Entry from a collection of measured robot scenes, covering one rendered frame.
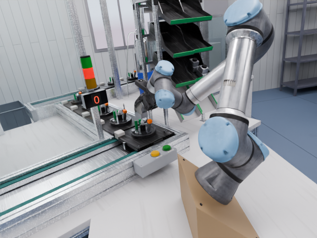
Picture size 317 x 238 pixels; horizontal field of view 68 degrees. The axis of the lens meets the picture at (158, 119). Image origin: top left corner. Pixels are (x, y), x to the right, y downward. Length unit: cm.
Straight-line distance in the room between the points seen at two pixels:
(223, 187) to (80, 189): 55
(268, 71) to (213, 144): 482
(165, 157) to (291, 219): 54
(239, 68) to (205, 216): 43
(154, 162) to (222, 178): 37
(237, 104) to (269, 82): 480
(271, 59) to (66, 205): 493
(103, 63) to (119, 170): 354
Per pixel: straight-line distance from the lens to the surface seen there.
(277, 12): 538
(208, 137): 68
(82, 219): 102
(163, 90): 92
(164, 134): 126
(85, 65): 119
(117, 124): 144
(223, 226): 74
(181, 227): 90
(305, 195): 109
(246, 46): 80
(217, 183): 80
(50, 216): 104
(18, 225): 102
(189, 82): 132
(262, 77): 539
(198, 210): 67
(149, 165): 106
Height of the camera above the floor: 152
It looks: 22 degrees down
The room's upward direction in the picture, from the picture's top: 7 degrees counter-clockwise
